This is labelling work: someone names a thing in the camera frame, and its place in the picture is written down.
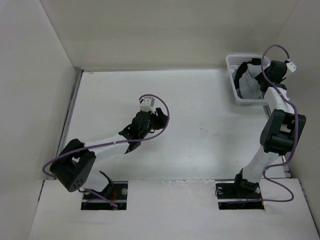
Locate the white plastic basket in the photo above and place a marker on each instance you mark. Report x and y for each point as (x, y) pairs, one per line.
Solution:
(237, 59)

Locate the white tank top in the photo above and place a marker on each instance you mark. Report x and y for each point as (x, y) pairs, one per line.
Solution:
(244, 78)

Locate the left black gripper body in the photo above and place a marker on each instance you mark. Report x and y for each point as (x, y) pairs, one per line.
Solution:
(151, 126)

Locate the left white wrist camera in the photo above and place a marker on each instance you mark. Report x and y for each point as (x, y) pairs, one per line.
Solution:
(147, 103)

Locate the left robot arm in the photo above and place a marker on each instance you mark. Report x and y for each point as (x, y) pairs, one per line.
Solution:
(75, 168)

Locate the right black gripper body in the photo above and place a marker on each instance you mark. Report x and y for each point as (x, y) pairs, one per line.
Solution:
(283, 78)

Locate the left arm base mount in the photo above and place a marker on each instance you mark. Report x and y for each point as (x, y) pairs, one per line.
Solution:
(116, 192)

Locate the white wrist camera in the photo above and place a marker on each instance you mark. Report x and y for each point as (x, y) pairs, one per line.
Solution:
(147, 103)
(290, 67)

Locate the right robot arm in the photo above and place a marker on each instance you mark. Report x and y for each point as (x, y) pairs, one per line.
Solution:
(283, 129)

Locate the black tank top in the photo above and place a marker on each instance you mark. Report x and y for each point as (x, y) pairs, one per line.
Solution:
(248, 79)

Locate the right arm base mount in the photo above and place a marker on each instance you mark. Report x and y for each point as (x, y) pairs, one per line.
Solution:
(230, 198)

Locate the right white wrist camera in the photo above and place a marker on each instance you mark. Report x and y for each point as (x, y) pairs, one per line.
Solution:
(290, 67)

